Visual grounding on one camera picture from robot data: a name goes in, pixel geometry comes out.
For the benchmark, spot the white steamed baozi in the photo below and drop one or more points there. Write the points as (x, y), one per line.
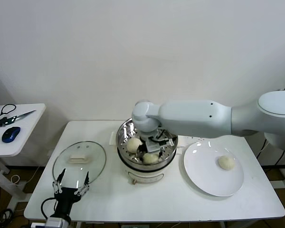
(149, 158)
(133, 145)
(225, 163)

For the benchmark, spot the white round plate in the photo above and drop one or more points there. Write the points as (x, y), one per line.
(199, 166)

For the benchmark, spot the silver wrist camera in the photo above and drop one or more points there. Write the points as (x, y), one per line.
(153, 147)
(38, 224)

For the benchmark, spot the blue computer mouse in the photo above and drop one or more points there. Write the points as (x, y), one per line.
(11, 134)

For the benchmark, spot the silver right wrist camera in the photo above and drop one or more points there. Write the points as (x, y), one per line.
(153, 147)

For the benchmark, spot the white side table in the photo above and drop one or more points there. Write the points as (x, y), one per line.
(26, 133)

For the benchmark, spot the stainless steel steamer basket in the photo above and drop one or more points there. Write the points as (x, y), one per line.
(122, 136)

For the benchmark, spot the white electric cooker pot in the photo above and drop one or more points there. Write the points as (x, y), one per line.
(145, 174)

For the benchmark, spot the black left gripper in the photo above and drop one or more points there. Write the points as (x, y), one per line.
(65, 202)

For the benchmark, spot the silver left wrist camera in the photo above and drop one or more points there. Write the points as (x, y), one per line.
(38, 224)

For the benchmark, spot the glass pot lid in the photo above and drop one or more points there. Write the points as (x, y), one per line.
(95, 156)

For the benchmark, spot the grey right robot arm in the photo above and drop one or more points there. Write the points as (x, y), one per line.
(192, 116)

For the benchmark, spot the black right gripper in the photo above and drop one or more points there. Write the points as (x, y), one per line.
(142, 147)

